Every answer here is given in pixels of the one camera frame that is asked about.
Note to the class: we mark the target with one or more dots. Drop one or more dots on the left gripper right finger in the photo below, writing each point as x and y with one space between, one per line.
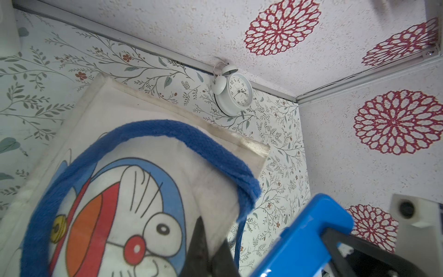
222 264

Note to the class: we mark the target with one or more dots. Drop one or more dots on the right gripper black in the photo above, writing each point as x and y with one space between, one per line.
352 256

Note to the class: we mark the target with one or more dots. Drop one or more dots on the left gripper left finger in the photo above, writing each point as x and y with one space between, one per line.
197 259

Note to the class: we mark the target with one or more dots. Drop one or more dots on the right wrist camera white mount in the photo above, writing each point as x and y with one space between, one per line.
419 236

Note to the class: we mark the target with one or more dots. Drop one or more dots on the white canvas bag blue handles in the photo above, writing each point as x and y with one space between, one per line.
119 190

